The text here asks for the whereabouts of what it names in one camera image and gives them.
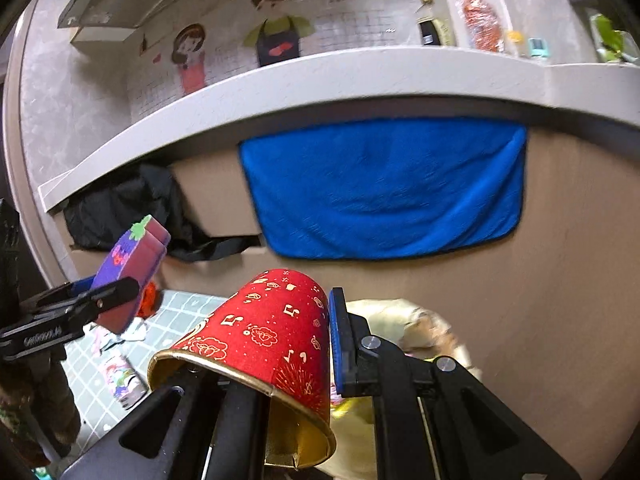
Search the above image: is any pink tissue pack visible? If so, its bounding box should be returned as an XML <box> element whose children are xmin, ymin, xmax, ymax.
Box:
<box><xmin>105</xmin><ymin>356</ymin><xmax>148</xmax><ymax>410</ymax></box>

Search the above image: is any red paper cup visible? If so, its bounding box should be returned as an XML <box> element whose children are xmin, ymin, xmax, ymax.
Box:
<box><xmin>148</xmin><ymin>269</ymin><xmax>336</xmax><ymax>469</ymax></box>

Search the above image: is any yellow trash bag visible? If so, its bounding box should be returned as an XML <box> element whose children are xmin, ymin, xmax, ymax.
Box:
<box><xmin>318</xmin><ymin>299</ymin><xmax>482</xmax><ymax>479</ymax></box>

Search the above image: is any grey kitchen countertop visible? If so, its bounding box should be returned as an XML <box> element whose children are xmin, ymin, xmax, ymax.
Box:
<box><xmin>38</xmin><ymin>47</ymin><xmax>639</xmax><ymax>210</ymax></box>

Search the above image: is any red plastic bag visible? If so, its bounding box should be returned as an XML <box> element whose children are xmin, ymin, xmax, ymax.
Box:
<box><xmin>137</xmin><ymin>282</ymin><xmax>162</xmax><ymax>320</ymax></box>

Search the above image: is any black cloth bag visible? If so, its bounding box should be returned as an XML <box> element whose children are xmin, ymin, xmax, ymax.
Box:
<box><xmin>63</xmin><ymin>164</ymin><xmax>260</xmax><ymax>263</ymax></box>

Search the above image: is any green checkered tablecloth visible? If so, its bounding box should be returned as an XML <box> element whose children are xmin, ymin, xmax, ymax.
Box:
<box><xmin>63</xmin><ymin>290</ymin><xmax>224</xmax><ymax>457</ymax></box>

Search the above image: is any blue towel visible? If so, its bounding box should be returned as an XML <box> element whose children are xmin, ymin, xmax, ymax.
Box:
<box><xmin>239</xmin><ymin>117</ymin><xmax>528</xmax><ymax>261</ymax></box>

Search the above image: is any small teal cup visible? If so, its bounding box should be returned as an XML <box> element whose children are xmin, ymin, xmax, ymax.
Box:
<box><xmin>528</xmin><ymin>37</ymin><xmax>550</xmax><ymax>60</ymax></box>

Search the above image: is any orange patterned bottle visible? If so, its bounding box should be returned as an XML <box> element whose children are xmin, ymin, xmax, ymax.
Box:
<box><xmin>460</xmin><ymin>0</ymin><xmax>503</xmax><ymax>53</ymax></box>

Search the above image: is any green plant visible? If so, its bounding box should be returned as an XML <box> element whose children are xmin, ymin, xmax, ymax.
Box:
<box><xmin>589</xmin><ymin>13</ymin><xmax>640</xmax><ymax>65</ymax></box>

